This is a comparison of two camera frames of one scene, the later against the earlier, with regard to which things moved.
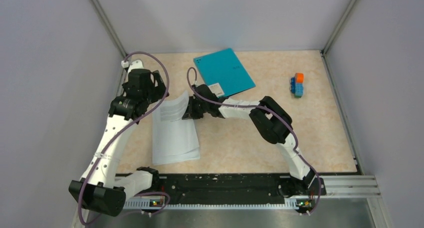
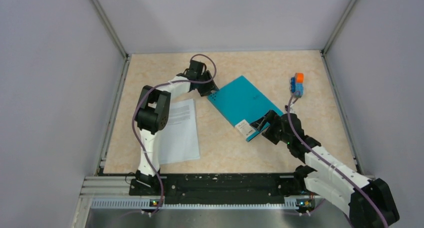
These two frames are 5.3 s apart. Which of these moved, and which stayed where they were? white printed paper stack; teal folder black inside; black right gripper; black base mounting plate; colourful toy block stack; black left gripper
Moved: black right gripper; black left gripper; teal folder black inside
Stayed: colourful toy block stack; white printed paper stack; black base mounting plate
